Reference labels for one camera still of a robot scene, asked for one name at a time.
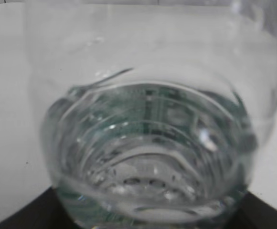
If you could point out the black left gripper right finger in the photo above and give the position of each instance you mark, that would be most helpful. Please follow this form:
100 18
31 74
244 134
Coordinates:
256 214

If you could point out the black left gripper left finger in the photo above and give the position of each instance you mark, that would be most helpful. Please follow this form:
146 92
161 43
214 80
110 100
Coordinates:
45 212

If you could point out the clear green-label water bottle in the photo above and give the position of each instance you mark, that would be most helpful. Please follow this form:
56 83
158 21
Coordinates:
151 112

